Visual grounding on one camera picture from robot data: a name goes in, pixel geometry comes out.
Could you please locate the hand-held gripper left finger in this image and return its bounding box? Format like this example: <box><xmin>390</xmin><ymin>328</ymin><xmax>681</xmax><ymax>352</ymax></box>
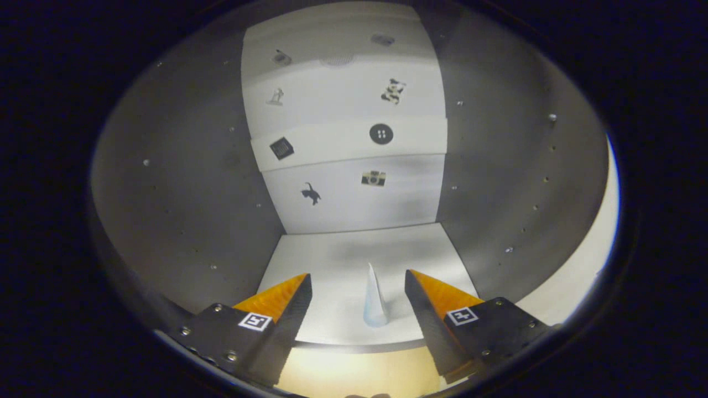
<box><xmin>155</xmin><ymin>273</ymin><xmax>313</xmax><ymax>387</ymax></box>

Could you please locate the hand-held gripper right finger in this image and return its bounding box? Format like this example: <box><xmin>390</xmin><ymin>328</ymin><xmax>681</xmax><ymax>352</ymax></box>
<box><xmin>405</xmin><ymin>269</ymin><xmax>551</xmax><ymax>385</ymax></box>

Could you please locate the white cone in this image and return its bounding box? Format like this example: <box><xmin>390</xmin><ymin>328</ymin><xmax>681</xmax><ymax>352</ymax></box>
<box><xmin>363</xmin><ymin>263</ymin><xmax>389</xmax><ymax>328</ymax></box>

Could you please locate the dark grey cabinet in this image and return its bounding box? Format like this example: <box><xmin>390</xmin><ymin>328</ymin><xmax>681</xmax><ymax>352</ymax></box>
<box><xmin>88</xmin><ymin>0</ymin><xmax>609</xmax><ymax>354</ymax></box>

